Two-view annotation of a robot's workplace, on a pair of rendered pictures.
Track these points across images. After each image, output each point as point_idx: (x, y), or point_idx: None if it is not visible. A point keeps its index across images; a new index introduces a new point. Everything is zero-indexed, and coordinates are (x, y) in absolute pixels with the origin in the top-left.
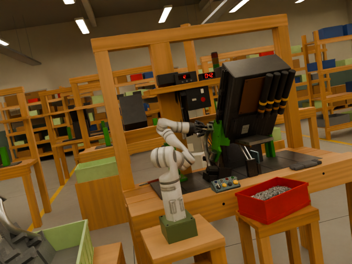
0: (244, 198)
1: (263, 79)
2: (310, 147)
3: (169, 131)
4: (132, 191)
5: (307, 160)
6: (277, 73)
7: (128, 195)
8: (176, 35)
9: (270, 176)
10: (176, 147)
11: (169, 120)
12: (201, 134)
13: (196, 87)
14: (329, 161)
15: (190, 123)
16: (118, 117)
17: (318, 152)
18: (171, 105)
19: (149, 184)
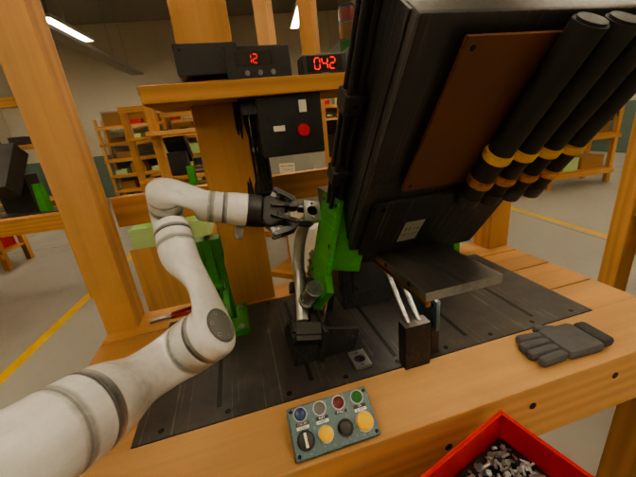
0: None
1: (544, 45)
2: (525, 253)
3: (171, 225)
4: (119, 347)
5: (564, 325)
6: (626, 17)
7: (98, 362)
8: None
9: (469, 384)
10: (238, 243)
11: (186, 185)
12: (284, 232)
13: (286, 93)
14: (626, 331)
15: (253, 198)
16: (71, 161)
17: (554, 274)
18: (223, 138)
19: (171, 321)
